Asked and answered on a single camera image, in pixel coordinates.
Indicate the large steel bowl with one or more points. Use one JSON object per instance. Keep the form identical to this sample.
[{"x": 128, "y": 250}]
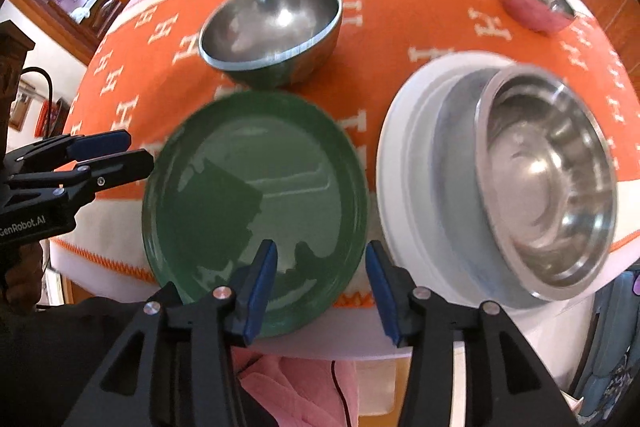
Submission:
[{"x": 546, "y": 179}]

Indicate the framed wall picture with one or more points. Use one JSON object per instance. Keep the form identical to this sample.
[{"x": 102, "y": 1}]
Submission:
[{"x": 20, "y": 106}]

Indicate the blue patterned porcelain plate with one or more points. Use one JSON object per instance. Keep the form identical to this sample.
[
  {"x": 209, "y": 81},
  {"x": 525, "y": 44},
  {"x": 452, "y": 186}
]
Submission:
[{"x": 451, "y": 220}]

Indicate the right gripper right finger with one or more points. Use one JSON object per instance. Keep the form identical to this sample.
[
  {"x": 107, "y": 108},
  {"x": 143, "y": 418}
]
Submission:
[{"x": 414, "y": 316}]

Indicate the green plate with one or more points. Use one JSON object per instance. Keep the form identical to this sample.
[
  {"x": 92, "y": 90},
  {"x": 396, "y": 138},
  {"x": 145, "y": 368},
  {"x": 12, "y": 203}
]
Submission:
[{"x": 249, "y": 167}]

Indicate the small steel bowl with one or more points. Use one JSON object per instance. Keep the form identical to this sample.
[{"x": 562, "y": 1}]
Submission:
[{"x": 267, "y": 44}]

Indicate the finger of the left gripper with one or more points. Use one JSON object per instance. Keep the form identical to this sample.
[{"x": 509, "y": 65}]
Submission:
[
  {"x": 64, "y": 148},
  {"x": 95, "y": 175}
]

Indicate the person left hand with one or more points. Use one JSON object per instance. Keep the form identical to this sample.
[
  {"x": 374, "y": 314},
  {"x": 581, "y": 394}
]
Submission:
[{"x": 24, "y": 280}]

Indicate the white large plate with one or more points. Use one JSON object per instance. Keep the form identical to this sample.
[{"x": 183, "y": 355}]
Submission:
[{"x": 398, "y": 223}]

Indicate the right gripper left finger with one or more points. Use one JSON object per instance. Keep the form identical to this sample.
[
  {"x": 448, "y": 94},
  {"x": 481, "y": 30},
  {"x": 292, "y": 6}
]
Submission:
[{"x": 203, "y": 389}]

